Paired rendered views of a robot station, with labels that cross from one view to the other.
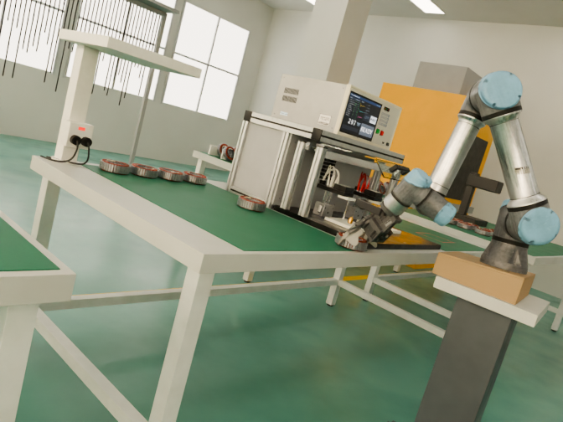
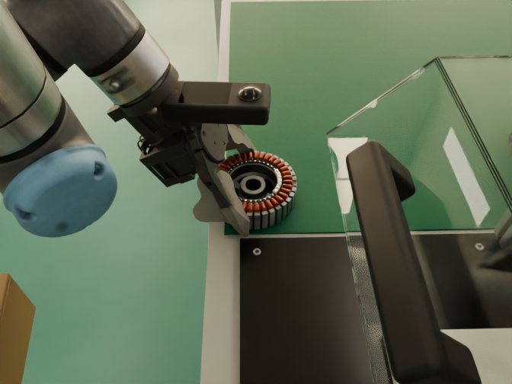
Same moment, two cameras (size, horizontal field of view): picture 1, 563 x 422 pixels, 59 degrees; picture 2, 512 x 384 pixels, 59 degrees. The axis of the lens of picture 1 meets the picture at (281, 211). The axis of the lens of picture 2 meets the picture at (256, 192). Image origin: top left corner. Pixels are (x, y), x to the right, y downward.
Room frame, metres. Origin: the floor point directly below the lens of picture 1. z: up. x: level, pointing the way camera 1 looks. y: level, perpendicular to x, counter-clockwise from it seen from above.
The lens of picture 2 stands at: (2.00, -0.51, 1.21)
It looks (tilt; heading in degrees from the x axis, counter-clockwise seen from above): 49 degrees down; 139
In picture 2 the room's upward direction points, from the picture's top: straight up
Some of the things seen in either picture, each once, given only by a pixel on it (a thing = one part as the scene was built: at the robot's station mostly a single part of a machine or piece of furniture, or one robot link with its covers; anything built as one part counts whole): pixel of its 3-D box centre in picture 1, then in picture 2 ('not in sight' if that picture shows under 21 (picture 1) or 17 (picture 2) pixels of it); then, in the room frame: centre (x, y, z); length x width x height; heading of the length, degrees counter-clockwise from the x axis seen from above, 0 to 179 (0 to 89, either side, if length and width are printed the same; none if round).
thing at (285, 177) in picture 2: (351, 241); (253, 188); (1.70, -0.26, 0.77); 0.11 x 0.11 x 0.04
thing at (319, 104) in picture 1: (337, 112); not in sight; (2.36, -0.12, 1.22); 0.44 x 0.39 x 0.20; 140
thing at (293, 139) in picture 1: (328, 177); not in sight; (2.30, -0.17, 0.92); 0.66 x 0.01 x 0.30; 140
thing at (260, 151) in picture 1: (257, 163); not in sight; (2.15, 0.15, 0.91); 0.28 x 0.03 x 0.32; 50
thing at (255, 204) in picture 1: (251, 203); not in sight; (1.92, 0.12, 0.77); 0.11 x 0.11 x 0.04
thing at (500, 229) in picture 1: (517, 220); not in sight; (1.69, -0.77, 0.99); 0.13 x 0.12 x 0.14; 176
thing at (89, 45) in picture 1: (118, 112); not in sight; (1.82, 0.66, 0.98); 0.37 x 0.35 x 0.46; 140
